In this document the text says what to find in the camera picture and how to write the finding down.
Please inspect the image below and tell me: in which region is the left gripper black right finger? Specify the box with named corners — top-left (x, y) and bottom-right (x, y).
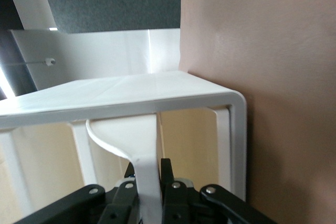
top-left (160, 158), bottom-right (278, 224)

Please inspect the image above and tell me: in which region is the white partition board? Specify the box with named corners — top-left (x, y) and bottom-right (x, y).
top-left (10, 28), bottom-right (182, 99)

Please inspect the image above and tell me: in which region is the small white fixture with wire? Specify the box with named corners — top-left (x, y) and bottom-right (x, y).
top-left (5, 57), bottom-right (57, 67)

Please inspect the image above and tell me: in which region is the white drawer cabinet housing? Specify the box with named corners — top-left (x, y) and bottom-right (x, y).
top-left (0, 71), bottom-right (249, 224)

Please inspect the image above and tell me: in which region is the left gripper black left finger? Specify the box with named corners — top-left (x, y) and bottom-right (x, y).
top-left (15, 162), bottom-right (139, 224)

